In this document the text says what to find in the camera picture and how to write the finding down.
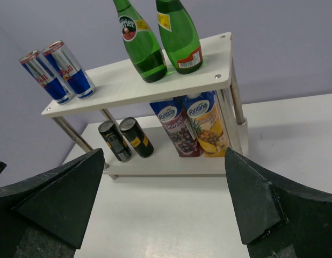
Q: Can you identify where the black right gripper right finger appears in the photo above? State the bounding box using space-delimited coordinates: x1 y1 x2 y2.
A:
225 148 332 257

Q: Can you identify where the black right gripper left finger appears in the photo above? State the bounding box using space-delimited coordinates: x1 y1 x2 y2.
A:
0 148 104 257

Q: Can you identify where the blue silver can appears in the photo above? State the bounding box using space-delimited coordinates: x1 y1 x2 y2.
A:
19 49 74 105
42 40 96 99

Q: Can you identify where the black can front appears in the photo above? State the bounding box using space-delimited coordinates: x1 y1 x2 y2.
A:
98 120 132 162

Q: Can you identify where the black can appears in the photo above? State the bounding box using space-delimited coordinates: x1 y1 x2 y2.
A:
98 120 132 162
119 117 154 158

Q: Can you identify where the green glass bottle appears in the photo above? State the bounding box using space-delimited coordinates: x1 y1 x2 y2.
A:
114 1 167 83
156 0 203 74

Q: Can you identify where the white two-tier shelf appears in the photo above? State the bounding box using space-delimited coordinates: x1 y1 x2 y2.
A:
42 32 249 178

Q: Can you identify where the yellow pineapple juice carton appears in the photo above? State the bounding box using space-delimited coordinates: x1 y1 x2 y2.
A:
180 91 229 157

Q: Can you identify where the purple grape juice carton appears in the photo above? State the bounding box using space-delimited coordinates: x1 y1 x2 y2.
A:
150 97 201 157

